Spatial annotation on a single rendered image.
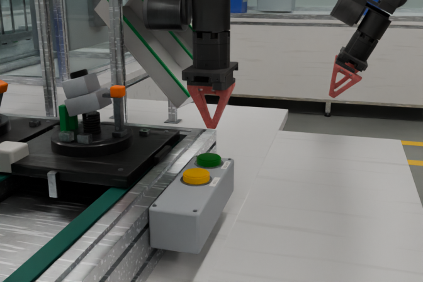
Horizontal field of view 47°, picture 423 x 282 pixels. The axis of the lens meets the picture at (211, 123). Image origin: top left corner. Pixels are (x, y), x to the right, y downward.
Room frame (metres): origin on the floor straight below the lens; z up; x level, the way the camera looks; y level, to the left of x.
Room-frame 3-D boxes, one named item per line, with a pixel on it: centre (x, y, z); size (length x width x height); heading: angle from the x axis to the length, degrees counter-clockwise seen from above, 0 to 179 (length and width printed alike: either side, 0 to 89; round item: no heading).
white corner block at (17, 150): (0.74, 0.33, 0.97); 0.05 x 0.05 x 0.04; 75
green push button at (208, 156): (0.74, 0.00, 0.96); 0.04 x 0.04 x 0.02
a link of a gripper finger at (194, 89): (0.75, 0.00, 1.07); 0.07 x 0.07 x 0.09; 75
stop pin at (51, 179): (0.69, 0.24, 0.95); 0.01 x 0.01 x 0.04; 75
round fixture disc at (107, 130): (0.81, 0.21, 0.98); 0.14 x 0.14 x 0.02
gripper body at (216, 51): (0.74, 0.00, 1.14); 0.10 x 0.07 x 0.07; 165
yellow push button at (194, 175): (0.67, 0.02, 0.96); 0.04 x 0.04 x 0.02
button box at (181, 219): (0.67, 0.02, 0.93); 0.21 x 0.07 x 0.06; 165
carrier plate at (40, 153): (0.81, 0.21, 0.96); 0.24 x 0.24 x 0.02; 75
